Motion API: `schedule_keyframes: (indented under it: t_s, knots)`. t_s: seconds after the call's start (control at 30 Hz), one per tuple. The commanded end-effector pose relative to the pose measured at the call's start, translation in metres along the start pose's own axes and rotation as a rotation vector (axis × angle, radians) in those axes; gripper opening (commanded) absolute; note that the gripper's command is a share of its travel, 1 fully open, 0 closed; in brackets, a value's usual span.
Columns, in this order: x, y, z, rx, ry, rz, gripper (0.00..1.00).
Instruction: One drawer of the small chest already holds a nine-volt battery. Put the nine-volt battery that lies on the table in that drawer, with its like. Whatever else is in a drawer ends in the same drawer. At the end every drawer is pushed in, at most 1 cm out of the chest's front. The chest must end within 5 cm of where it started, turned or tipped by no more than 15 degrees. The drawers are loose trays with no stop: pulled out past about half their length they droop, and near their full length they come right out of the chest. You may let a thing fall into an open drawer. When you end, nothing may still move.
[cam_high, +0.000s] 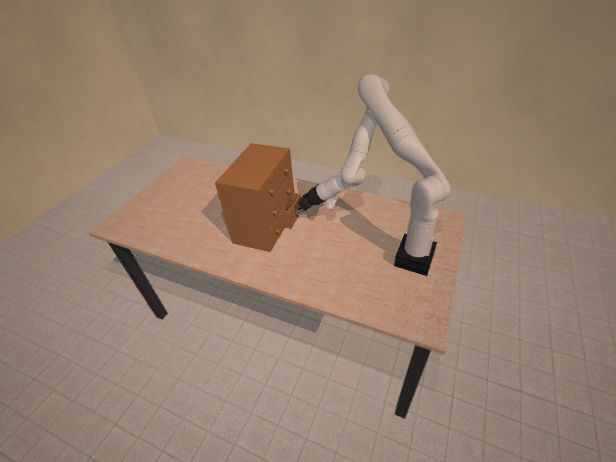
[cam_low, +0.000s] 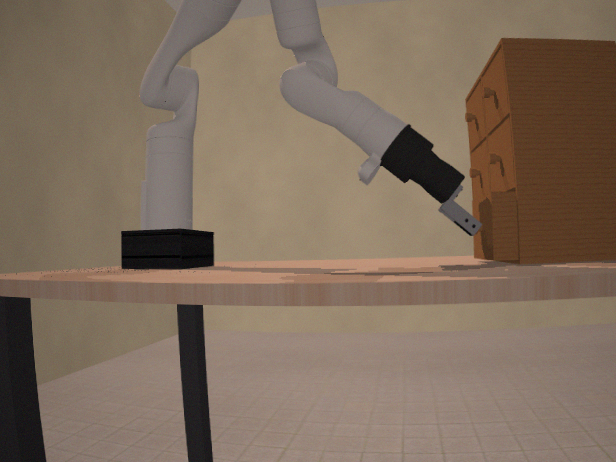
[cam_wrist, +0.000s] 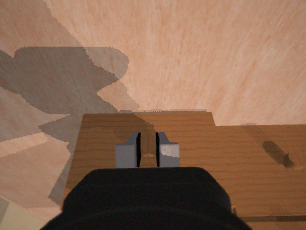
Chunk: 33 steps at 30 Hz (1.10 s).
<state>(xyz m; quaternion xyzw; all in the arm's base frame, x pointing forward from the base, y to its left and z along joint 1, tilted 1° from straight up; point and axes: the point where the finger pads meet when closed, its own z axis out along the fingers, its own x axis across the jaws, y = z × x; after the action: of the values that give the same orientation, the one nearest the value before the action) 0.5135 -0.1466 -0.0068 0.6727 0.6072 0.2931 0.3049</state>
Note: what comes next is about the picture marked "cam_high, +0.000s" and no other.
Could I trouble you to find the brown wooden chest of drawers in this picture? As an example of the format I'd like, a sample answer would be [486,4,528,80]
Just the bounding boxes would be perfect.
[215,143,293,252]

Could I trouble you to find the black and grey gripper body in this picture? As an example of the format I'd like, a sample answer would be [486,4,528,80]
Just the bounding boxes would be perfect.
[299,181,338,211]

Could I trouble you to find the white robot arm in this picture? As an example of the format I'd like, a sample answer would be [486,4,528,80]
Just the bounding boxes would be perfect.
[325,74,451,257]

